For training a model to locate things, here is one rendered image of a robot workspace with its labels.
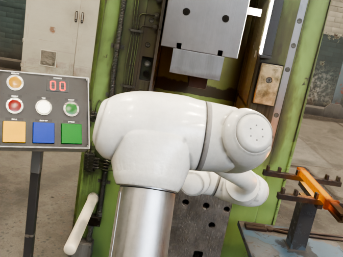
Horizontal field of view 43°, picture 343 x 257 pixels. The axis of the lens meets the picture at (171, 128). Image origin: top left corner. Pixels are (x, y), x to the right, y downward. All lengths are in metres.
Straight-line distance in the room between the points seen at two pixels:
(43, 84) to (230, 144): 1.06
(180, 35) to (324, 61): 6.76
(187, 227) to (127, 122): 1.17
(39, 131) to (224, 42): 0.76
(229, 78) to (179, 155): 1.50
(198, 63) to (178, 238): 0.73
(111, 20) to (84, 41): 5.14
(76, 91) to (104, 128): 0.95
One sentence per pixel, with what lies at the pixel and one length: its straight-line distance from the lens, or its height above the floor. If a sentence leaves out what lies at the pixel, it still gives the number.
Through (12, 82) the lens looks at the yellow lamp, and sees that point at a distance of 1.67.
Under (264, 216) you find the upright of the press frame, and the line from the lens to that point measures 2.11.
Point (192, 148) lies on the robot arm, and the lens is 0.76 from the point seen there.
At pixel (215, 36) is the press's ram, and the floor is 1.43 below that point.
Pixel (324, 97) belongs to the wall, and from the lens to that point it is 8.50.
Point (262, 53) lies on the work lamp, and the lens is 1.85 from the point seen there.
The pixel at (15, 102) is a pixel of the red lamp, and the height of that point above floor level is 1.10.
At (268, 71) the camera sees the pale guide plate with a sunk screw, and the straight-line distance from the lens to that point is 1.88.
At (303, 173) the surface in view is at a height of 0.99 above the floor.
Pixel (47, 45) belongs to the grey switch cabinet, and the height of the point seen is 0.58.
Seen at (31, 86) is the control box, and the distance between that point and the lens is 1.68.
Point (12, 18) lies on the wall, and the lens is 7.84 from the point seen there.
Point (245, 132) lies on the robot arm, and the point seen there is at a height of 1.35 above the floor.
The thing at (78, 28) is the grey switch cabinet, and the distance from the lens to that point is 6.99.
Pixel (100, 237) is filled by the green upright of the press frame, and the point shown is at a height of 0.42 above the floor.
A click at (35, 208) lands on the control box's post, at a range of 1.88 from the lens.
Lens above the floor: 1.53
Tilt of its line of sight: 16 degrees down
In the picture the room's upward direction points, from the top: 10 degrees clockwise
